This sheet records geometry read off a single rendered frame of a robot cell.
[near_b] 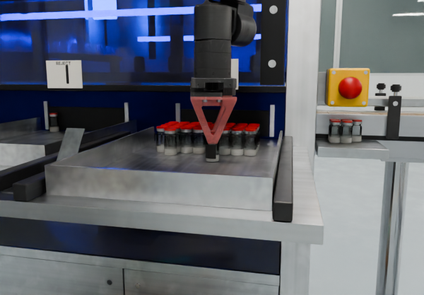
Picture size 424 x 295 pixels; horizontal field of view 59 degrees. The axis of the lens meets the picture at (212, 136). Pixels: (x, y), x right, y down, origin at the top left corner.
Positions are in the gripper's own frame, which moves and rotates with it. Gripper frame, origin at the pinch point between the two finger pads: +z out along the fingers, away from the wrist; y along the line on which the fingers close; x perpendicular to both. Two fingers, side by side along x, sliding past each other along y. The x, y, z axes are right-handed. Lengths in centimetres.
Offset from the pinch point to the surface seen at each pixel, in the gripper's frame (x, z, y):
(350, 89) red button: -25.0, -7.2, 7.4
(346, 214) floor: -111, 94, 201
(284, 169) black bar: -8.6, 2.0, -13.0
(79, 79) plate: 27.6, -8.2, 24.9
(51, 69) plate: 34.0, -10.4, 26.6
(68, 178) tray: 17.2, 2.1, -16.3
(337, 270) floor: -73, 93, 121
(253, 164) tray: -6.3, 4.0, -3.0
